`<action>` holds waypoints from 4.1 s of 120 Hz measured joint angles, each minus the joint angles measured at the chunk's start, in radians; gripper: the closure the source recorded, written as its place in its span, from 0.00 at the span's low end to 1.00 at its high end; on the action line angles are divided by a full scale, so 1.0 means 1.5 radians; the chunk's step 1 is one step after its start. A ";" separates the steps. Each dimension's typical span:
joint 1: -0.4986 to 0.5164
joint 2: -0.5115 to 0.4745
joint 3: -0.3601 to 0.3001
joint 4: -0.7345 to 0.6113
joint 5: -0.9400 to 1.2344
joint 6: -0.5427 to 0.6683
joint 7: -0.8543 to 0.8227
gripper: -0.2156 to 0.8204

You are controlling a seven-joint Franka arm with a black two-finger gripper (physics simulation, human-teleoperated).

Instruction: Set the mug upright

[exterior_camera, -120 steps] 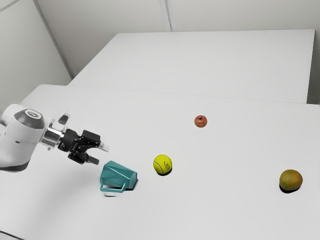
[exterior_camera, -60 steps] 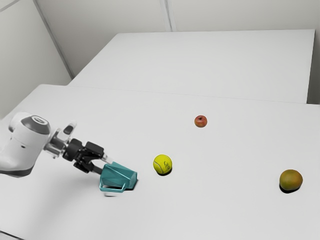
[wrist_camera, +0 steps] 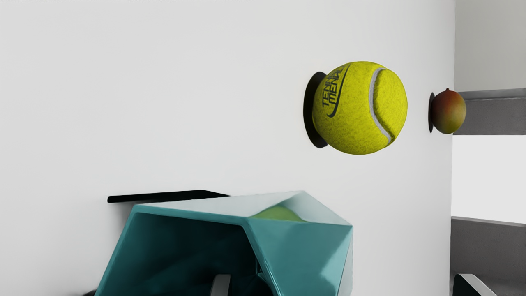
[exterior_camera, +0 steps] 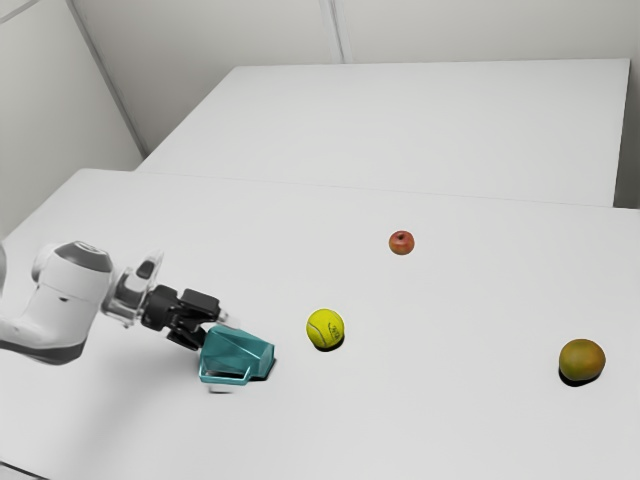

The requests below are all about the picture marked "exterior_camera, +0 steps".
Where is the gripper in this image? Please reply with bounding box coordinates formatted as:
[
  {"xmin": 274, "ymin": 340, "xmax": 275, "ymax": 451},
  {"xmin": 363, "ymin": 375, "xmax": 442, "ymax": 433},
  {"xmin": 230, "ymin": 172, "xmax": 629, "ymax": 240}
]
[{"xmin": 140, "ymin": 284, "xmax": 240, "ymax": 352}]

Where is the teal faceted mug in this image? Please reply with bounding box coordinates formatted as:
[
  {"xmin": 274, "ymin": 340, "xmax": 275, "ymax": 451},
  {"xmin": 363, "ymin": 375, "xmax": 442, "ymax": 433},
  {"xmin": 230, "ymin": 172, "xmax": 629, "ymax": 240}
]
[{"xmin": 197, "ymin": 326, "xmax": 277, "ymax": 387}]

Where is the yellow tennis ball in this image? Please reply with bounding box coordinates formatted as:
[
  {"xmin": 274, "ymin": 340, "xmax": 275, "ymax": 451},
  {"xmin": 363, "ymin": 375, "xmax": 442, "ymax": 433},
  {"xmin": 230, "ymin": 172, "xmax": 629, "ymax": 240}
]
[{"xmin": 305, "ymin": 307, "xmax": 346, "ymax": 350}]

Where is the red apple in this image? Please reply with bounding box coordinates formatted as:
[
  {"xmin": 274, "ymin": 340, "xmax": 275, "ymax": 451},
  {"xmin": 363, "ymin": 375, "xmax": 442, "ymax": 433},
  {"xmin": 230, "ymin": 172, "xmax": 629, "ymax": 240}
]
[{"xmin": 388, "ymin": 230, "xmax": 416, "ymax": 256}]

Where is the green-orange round fruit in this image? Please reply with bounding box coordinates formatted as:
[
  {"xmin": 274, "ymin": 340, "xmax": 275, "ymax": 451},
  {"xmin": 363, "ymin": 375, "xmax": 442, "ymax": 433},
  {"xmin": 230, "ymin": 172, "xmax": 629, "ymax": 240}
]
[{"xmin": 558, "ymin": 338, "xmax": 607, "ymax": 382}]

